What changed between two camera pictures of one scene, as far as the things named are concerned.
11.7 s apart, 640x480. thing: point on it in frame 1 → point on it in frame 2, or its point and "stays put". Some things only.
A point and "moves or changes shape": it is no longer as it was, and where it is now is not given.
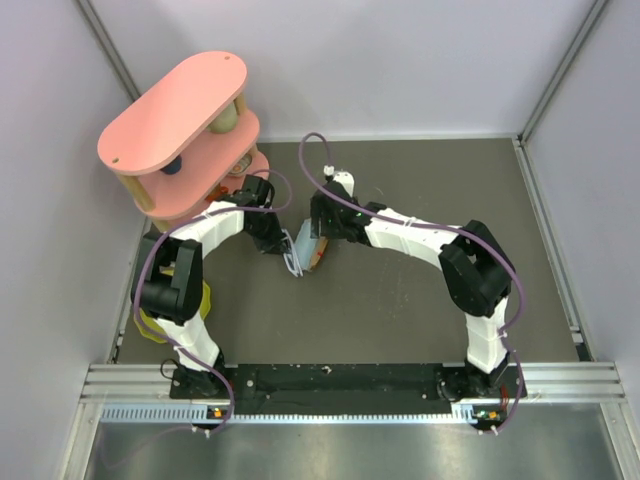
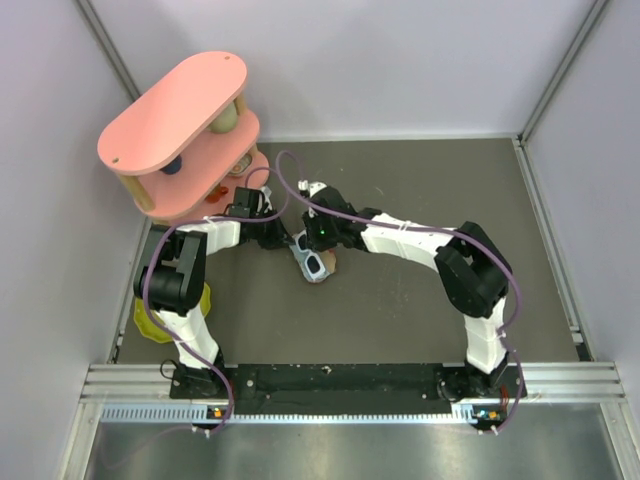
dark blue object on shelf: [173, 167] stays put
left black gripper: [273, 244] stays put
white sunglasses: [291, 256] → [311, 263]
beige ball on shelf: [226, 123] stays put
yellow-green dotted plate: [152, 324] stays put
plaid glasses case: [320, 246] moves or changes shape
